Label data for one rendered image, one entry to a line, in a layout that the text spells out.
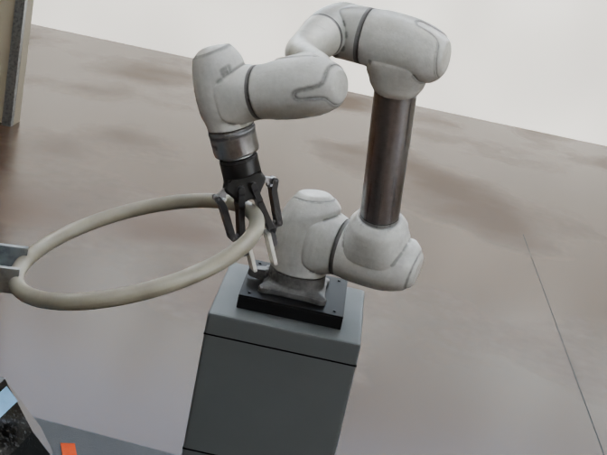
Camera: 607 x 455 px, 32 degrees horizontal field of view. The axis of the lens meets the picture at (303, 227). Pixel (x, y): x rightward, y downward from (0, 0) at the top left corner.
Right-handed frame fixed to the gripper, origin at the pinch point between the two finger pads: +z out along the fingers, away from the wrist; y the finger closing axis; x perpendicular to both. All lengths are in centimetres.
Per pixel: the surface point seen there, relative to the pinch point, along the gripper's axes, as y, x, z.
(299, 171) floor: -159, -464, 141
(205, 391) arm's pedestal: 8, -57, 55
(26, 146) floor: 7, -466, 73
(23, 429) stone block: 53, -10, 24
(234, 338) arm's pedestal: -2, -53, 42
